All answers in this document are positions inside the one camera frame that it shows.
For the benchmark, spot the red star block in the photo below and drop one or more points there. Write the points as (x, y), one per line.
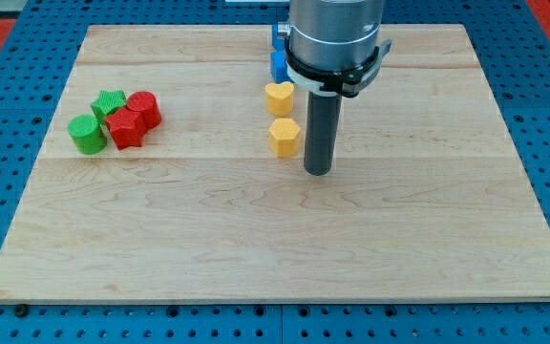
(126, 127)

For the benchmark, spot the blue block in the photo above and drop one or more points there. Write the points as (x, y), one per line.
(278, 67)
(278, 36)

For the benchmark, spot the wooden board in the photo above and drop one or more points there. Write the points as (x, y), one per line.
(426, 202)

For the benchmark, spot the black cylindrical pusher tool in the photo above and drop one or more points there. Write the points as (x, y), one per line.
(322, 124)

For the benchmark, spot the blue block rear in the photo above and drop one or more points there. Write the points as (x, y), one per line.
(278, 36)

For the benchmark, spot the red cylinder block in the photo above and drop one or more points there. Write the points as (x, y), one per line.
(146, 104)

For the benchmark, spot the green cylinder block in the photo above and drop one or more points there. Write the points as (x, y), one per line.
(86, 134)

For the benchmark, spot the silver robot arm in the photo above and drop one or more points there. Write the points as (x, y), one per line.
(333, 35)

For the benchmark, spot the yellow hexagon block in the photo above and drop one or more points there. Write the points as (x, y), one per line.
(284, 137)

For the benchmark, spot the blue block front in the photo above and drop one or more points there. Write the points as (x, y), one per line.
(278, 67)

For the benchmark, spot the yellow heart block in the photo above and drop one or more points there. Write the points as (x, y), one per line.
(279, 98)

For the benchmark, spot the green star block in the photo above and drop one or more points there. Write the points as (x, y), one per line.
(107, 103)

